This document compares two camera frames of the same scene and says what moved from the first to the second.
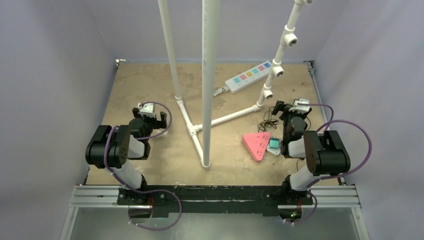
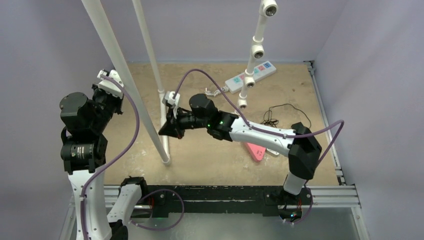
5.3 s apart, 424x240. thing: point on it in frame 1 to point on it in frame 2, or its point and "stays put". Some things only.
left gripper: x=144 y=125 to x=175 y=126
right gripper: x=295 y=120 to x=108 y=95
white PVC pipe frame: x=201 y=134 to x=268 y=8
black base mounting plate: x=249 y=200 stays put
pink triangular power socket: x=256 y=144 stays put
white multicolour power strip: x=249 y=77 stays put
